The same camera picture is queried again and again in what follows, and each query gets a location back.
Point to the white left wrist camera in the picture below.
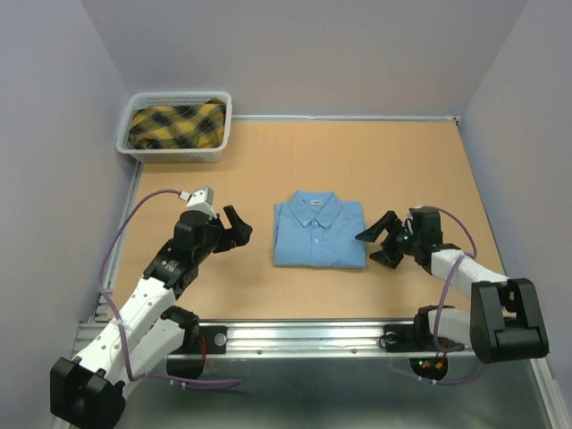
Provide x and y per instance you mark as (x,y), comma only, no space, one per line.
(201,200)

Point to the yellow plaid shirt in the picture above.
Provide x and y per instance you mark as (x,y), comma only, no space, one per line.
(178,127)

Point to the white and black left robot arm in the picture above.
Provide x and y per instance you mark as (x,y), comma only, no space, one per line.
(91,389)

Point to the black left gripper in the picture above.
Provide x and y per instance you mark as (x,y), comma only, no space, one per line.
(239,234)

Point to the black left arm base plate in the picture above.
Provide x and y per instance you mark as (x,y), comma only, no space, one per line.
(189,360)

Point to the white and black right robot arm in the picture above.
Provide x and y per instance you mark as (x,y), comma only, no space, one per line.
(498,317)

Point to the aluminium mounting rail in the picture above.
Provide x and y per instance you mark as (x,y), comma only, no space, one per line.
(291,339)

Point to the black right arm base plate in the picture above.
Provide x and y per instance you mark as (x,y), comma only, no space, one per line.
(429,364)

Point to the light blue long sleeve shirt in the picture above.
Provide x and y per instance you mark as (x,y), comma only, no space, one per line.
(318,230)

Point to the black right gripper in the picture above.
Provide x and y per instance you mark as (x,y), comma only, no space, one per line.
(388,222)

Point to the white plastic basket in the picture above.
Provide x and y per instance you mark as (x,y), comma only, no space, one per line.
(175,98)

